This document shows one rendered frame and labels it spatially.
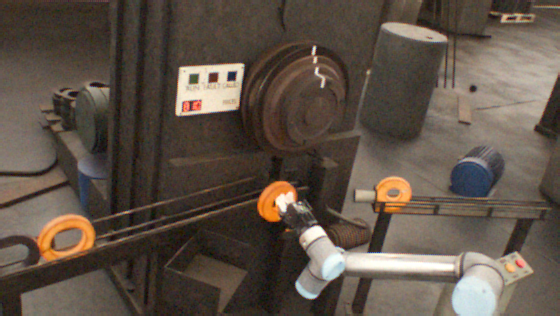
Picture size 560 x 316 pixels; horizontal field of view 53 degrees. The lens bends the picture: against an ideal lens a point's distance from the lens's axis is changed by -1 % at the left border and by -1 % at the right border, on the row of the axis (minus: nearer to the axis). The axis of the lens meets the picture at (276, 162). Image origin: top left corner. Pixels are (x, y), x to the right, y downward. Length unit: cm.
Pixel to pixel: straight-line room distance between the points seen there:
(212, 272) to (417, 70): 323
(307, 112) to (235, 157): 36
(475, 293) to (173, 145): 118
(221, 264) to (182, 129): 52
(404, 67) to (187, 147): 298
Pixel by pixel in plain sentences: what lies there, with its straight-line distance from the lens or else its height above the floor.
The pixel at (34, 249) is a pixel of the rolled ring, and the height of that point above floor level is 69.
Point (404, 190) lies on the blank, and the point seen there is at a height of 74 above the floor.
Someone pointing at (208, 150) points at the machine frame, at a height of 88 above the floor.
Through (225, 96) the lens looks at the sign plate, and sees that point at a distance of 217.
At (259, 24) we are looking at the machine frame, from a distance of 217.
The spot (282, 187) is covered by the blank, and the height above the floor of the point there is 89.
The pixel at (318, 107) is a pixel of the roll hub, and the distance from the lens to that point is 215.
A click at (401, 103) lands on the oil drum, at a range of 497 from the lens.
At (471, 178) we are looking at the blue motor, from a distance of 422.
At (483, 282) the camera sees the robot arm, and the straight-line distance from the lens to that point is 173.
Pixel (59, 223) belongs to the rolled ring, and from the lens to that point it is 200.
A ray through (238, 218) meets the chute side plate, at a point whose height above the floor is 64.
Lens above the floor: 190
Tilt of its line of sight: 27 degrees down
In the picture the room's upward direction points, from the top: 10 degrees clockwise
